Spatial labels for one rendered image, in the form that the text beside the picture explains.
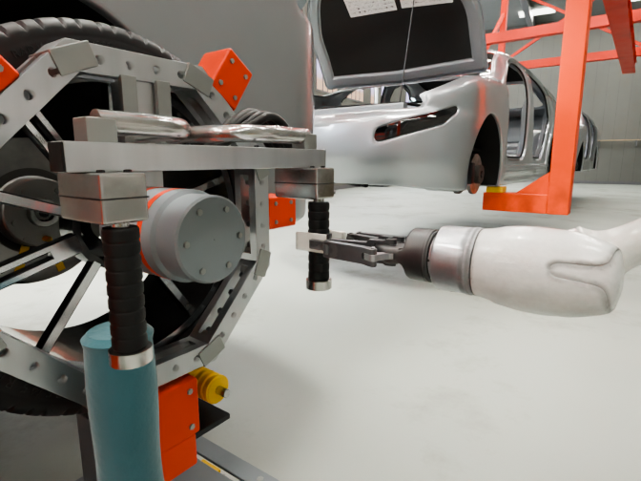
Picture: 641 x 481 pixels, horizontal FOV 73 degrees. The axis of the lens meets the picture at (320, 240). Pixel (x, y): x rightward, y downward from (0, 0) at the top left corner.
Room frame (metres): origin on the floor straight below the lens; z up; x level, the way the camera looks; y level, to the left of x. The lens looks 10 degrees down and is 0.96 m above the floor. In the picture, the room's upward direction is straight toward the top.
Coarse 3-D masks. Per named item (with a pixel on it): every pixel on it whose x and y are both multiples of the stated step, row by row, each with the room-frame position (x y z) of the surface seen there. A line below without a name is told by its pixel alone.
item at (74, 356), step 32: (64, 96) 0.90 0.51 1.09; (96, 96) 0.87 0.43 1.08; (32, 128) 0.66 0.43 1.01; (0, 192) 0.62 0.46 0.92; (224, 192) 0.94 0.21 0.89; (64, 224) 0.71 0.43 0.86; (32, 256) 0.64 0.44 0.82; (64, 256) 0.68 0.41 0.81; (96, 256) 0.76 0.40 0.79; (0, 288) 0.61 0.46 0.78; (160, 288) 0.96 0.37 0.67; (192, 288) 0.92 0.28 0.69; (64, 320) 0.67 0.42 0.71; (96, 320) 0.90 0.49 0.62; (160, 320) 0.86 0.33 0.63; (192, 320) 0.85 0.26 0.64; (64, 352) 0.70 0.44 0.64
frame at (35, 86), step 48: (48, 48) 0.61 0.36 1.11; (96, 48) 0.64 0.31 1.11; (0, 96) 0.54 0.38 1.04; (48, 96) 0.58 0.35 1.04; (192, 96) 0.79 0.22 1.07; (0, 144) 0.54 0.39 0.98; (240, 144) 0.85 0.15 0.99; (240, 192) 0.91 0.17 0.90; (240, 288) 0.84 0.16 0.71; (0, 336) 0.52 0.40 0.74; (192, 336) 0.80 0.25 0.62; (48, 384) 0.55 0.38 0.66
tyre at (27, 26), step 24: (0, 24) 0.64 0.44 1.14; (24, 24) 0.65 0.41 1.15; (48, 24) 0.67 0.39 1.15; (72, 24) 0.70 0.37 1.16; (96, 24) 0.74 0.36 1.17; (0, 48) 0.62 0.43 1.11; (24, 48) 0.64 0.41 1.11; (120, 48) 0.76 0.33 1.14; (144, 48) 0.79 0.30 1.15; (0, 384) 0.58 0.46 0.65; (24, 384) 0.60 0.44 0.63; (0, 408) 0.58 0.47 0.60; (24, 408) 0.60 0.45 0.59; (48, 408) 0.62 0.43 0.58; (72, 408) 0.65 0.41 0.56
